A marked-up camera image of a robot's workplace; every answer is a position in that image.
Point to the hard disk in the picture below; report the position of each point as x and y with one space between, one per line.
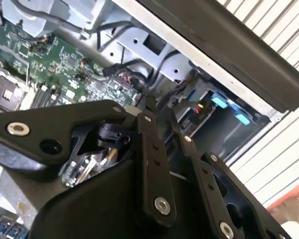
219 102

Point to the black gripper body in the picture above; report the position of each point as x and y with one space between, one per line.
89 214

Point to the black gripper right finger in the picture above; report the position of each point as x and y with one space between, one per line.
214 199

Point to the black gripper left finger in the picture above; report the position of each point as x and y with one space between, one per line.
52 119

